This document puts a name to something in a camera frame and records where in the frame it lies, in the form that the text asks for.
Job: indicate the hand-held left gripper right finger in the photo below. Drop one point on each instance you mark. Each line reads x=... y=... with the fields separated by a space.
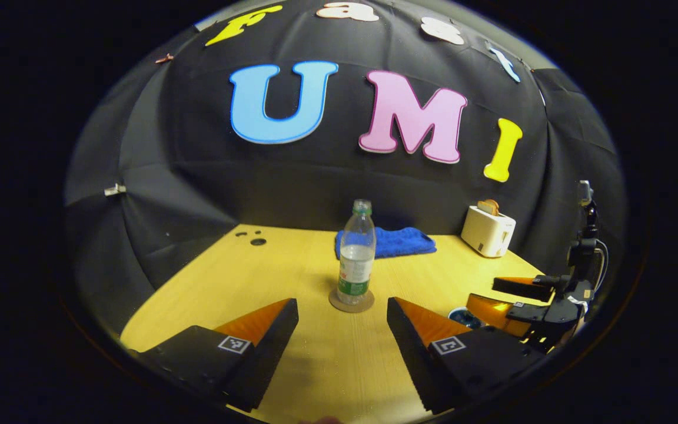
x=409 y=353

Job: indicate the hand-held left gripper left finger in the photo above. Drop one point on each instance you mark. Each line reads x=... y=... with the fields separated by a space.
x=268 y=353

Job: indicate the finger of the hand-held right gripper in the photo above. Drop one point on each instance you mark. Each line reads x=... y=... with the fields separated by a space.
x=492 y=309
x=524 y=287

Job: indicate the blue teacup lid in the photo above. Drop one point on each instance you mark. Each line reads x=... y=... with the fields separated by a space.
x=465 y=318

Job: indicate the white teacup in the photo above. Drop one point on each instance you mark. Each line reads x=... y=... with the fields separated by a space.
x=451 y=319

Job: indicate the round brown coaster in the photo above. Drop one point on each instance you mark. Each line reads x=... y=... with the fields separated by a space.
x=339 y=307

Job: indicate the clear plastic water bottle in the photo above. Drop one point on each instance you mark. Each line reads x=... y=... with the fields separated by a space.
x=355 y=259

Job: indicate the white toaster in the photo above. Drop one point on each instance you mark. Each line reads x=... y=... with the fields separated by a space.
x=486 y=232

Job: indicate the toast slice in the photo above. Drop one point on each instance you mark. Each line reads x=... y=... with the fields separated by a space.
x=489 y=207

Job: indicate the blue folded towel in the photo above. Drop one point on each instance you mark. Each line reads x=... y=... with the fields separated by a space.
x=404 y=242

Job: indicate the silver cloth clip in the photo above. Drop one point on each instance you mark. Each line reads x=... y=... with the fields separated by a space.
x=115 y=189

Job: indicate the reddish cloth clip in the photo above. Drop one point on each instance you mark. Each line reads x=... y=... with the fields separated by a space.
x=164 y=59

